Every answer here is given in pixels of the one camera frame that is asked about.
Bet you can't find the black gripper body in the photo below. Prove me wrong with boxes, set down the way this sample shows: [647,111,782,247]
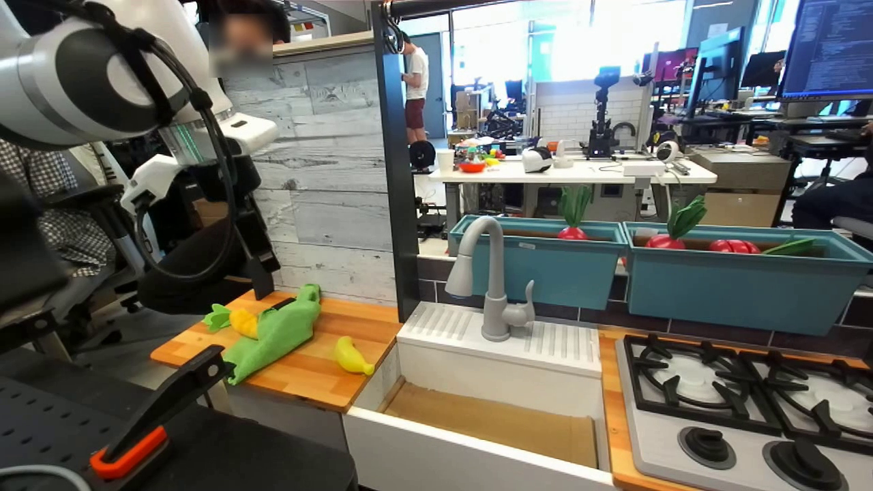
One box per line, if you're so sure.
[174,145,267,241]

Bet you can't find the green microfiber towel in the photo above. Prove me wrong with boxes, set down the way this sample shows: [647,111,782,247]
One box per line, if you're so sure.
[220,280,324,388]

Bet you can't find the yellow toy corn green husk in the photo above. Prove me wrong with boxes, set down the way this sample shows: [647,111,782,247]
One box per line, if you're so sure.
[199,299,264,342]

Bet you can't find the whitewashed wood backsplash panel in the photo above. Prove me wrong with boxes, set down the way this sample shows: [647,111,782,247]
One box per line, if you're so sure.
[210,31,405,307]

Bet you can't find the yellow toy banana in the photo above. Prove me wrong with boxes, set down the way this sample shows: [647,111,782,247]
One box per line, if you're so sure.
[331,333,376,380]

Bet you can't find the grey mesh office chair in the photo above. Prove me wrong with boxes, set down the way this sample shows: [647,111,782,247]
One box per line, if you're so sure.
[0,133,166,365]

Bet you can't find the person with black hair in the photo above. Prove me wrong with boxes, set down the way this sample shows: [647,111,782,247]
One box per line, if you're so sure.
[220,0,296,52]

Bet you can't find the black perforated platform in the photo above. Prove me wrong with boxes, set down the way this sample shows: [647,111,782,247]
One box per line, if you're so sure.
[0,344,360,491]

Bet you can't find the grey toy faucet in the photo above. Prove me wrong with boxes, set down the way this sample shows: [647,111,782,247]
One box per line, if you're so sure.
[441,212,541,344]

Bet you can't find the white toy sink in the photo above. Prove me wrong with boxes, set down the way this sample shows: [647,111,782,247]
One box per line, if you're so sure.
[341,299,609,491]

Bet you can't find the short teal planter box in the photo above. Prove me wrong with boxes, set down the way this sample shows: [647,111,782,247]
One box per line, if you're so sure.
[446,212,632,313]

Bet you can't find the red toy radish straight leaves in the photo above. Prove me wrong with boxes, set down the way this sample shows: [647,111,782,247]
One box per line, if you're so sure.
[555,186,594,242]

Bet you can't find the white table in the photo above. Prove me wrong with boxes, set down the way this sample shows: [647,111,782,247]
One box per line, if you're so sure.
[433,156,721,227]

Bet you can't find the red toy radish slanted leaf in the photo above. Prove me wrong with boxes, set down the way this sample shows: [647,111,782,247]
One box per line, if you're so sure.
[645,194,709,254]

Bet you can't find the white toy stove top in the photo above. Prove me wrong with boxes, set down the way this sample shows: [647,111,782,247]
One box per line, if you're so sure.
[615,329,873,491]

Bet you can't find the red toy pepper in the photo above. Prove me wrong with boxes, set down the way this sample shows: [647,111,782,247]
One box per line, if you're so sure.
[706,237,761,256]

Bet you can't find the long teal planter box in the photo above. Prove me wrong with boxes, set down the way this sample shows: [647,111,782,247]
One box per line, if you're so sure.
[622,222,873,337]

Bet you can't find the black stove knob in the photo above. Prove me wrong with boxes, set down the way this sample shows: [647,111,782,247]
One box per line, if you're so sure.
[679,426,736,472]
[763,438,851,491]

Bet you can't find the beige cabinet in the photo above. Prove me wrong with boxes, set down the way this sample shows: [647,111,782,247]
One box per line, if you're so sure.
[691,145,795,230]

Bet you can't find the black burner grate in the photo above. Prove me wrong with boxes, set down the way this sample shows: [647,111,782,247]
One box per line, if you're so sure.
[626,333,873,459]

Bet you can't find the green toy vegetable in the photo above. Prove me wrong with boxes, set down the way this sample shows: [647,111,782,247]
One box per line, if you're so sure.
[761,234,827,260]

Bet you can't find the large computer monitor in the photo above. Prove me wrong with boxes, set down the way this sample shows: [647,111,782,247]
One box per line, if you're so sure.
[777,0,873,104]

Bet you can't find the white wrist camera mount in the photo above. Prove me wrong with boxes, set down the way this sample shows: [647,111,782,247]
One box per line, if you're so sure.
[121,151,182,217]

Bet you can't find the black vertical post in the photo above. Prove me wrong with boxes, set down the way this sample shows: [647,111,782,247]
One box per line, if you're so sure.
[369,0,422,321]

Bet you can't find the black clamp orange handle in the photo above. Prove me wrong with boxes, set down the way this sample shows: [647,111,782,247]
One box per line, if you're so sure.
[88,342,237,485]

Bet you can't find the grey cable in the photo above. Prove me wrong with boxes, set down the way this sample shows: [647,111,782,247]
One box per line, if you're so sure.
[0,462,94,491]

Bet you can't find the black camera stand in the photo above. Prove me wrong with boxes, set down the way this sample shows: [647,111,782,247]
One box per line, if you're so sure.
[582,63,638,160]

